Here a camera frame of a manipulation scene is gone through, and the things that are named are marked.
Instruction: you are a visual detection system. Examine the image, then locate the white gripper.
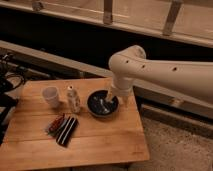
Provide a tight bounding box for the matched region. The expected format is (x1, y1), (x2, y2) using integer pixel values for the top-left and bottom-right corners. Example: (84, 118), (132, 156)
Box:
(106, 75), (133, 107)

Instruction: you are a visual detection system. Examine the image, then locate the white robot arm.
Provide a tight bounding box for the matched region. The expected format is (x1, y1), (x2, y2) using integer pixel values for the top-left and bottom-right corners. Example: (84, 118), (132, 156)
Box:
(108, 45), (213, 105)

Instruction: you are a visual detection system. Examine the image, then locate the clear plastic bottle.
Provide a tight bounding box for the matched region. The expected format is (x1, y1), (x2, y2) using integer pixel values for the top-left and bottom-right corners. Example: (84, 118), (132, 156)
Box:
(67, 86), (81, 114)

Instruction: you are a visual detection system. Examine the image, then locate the black bowl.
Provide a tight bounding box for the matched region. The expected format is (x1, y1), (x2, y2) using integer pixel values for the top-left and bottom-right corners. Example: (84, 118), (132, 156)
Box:
(87, 90), (119, 117)

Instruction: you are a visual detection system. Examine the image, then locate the wooden table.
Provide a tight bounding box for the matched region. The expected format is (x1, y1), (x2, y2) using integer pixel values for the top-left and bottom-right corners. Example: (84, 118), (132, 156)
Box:
(0, 78), (149, 170)

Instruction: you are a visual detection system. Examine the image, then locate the translucent plastic cup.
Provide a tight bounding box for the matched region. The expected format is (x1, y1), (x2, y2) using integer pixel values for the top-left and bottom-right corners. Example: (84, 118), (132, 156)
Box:
(42, 86), (60, 108)

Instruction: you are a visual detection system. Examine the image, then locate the black striped chip bag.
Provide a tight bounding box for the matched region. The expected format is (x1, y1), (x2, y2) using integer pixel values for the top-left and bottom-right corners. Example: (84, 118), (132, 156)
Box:
(56, 117), (78, 147)

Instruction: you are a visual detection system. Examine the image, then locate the red snack packet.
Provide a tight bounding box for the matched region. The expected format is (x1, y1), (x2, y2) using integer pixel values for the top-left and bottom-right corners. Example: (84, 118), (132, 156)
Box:
(45, 115), (65, 134)

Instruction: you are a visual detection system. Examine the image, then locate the metal window railing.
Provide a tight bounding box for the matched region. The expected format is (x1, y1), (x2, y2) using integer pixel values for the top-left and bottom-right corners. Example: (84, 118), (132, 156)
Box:
(0, 0), (213, 48)

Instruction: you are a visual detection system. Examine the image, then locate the black equipment with cables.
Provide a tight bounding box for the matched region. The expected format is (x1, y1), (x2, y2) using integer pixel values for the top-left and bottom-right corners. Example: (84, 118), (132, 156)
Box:
(0, 53), (25, 145)

